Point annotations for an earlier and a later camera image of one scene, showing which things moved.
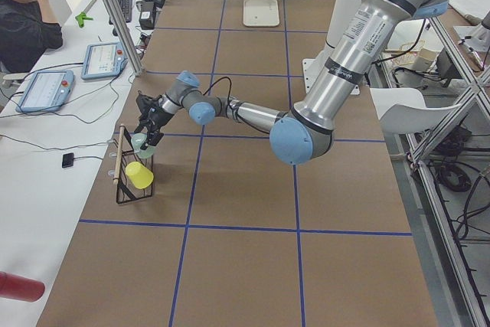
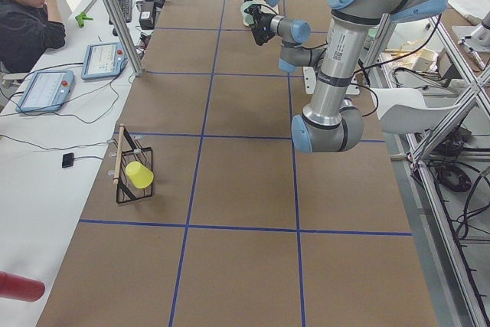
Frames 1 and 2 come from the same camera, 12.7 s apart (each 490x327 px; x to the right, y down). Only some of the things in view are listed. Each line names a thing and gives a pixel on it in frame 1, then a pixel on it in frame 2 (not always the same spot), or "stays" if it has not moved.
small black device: x=67 y=160 stays
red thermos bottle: x=16 y=287 stays
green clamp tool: x=81 y=17 stays
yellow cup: x=140 y=176 stays
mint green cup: x=137 y=140 → x=246 y=16
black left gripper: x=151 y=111 → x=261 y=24
